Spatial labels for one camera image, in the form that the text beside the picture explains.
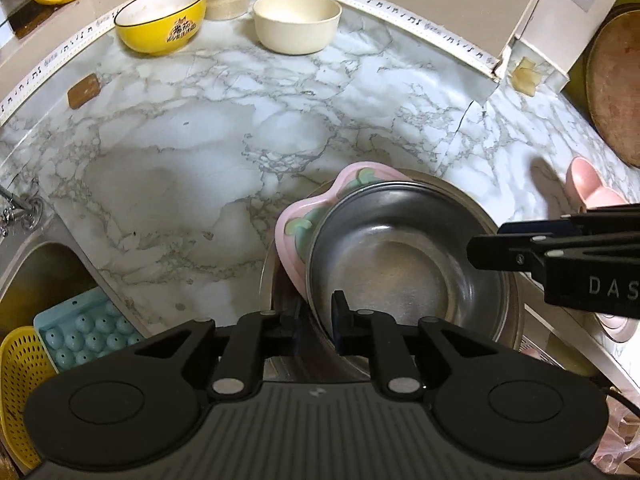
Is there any round wooden cutting board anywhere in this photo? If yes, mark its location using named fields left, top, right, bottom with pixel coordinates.
left=585, top=4, right=640, bottom=168

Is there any pink flower-shaped plate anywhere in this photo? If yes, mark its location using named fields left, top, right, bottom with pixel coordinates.
left=274, top=160, right=416, bottom=301

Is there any small stainless steel bowl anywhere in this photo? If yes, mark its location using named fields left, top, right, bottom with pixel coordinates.
left=306, top=180, right=511, bottom=356

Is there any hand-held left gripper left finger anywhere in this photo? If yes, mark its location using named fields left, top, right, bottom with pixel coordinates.
left=135, top=302, right=313, bottom=403

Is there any steel sink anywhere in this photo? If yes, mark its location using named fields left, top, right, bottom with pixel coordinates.
left=0, top=220, right=151, bottom=396

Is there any pink rabbit-shaped plate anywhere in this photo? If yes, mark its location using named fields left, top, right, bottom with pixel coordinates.
left=565, top=156, right=628, bottom=216

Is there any light blue ice ball tray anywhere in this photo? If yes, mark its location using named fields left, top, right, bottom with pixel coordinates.
left=33, top=287, right=146, bottom=373

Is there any brown flat block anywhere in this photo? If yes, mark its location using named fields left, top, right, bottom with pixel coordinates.
left=67, top=73, right=101, bottom=110

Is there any translucent plastic bag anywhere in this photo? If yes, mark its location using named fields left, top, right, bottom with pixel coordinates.
left=592, top=400, right=640, bottom=476

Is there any yellow bowl with print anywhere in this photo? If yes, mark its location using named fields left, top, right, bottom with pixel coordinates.
left=113, top=0, right=207, bottom=57

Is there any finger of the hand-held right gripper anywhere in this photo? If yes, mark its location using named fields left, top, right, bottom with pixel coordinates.
left=497, top=215, right=592, bottom=237
left=467, top=233, right=552, bottom=272

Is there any cream bowl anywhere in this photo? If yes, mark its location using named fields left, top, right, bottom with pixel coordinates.
left=251, top=0, right=343, bottom=55

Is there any glass container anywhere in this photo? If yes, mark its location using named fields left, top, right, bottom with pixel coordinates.
left=0, top=0, right=37, bottom=40

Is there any yellow perforated basket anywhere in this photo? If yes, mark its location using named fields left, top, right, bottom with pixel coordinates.
left=0, top=326, right=58, bottom=471

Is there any white box with vent grille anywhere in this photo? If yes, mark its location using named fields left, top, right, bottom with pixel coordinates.
left=500, top=0, right=633, bottom=83

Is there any metal faucet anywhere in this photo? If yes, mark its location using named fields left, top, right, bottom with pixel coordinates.
left=0, top=185, right=46, bottom=236

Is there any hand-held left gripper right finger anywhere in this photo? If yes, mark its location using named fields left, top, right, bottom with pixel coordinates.
left=331, top=289, right=501, bottom=403

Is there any large stainless steel bowl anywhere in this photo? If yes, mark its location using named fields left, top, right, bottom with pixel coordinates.
left=260, top=170, right=526, bottom=383

